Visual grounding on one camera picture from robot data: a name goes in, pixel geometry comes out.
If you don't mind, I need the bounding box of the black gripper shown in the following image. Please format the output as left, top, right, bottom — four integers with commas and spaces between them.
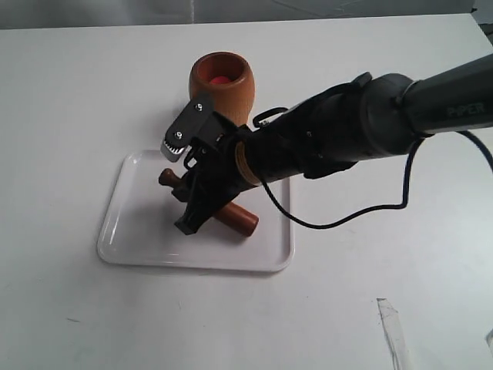
173, 126, 251, 235

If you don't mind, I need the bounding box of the wooden pestle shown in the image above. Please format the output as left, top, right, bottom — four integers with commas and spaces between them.
158, 168, 259, 237

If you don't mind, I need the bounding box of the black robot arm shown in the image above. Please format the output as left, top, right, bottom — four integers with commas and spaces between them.
163, 56, 492, 235

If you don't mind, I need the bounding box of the red object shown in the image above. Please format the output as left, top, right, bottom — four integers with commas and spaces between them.
210, 76, 231, 85

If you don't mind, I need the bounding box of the wooden mortar cup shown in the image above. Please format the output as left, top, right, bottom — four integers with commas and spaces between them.
189, 52, 255, 126

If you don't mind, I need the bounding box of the white plastic tray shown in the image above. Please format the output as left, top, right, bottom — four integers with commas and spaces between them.
97, 150, 295, 273

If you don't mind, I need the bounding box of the clear tape strip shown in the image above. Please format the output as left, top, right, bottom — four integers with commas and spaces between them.
377, 298, 413, 370

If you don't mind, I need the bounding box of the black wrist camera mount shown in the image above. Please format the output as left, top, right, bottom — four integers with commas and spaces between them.
160, 93, 237, 163

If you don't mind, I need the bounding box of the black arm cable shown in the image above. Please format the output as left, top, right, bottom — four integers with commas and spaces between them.
252, 106, 493, 230

